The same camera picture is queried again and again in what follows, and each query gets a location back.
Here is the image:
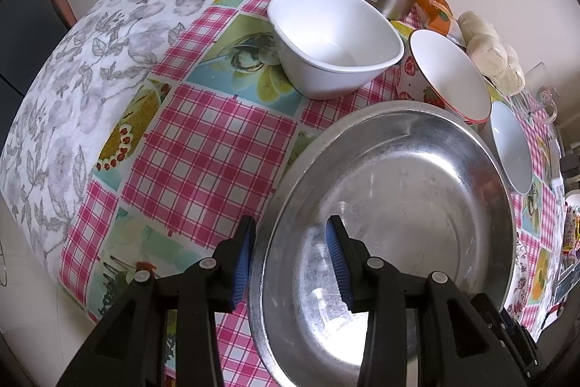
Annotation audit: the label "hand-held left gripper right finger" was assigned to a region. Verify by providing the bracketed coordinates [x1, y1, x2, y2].
[326, 215, 529, 387]

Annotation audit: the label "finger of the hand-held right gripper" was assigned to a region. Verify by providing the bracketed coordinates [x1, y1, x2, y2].
[471, 293, 540, 374]

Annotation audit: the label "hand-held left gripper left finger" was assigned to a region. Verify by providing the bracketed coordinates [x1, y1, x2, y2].
[57, 215, 257, 387]

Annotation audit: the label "large steel basin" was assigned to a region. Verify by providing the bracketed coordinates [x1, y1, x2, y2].
[247, 99, 517, 387]

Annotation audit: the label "small white bowl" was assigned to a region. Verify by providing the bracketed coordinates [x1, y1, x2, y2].
[481, 100, 534, 195]

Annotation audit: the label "strawberry print bowl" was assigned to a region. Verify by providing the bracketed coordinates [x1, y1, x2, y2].
[395, 29, 492, 125]

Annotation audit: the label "white square bowl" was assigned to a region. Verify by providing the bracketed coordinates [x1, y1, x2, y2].
[266, 0, 405, 100]

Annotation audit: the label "colourful snack packets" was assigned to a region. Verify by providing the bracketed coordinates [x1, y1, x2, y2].
[562, 192, 580, 261]

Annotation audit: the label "pink checked tablecloth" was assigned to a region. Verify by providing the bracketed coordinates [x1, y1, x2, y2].
[59, 0, 567, 387]

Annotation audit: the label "small white bottle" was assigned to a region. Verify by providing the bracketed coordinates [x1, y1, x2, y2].
[547, 137, 563, 188]

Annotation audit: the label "clear glass mug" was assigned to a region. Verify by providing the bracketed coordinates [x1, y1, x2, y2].
[512, 61, 560, 125]

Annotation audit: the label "grey floral cloth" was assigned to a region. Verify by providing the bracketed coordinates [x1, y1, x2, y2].
[0, 0, 282, 279]

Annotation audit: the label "bag of white buns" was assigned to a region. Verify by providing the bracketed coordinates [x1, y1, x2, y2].
[455, 11, 526, 93]

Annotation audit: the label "orange snack packet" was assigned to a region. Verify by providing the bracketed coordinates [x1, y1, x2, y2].
[410, 0, 454, 36]

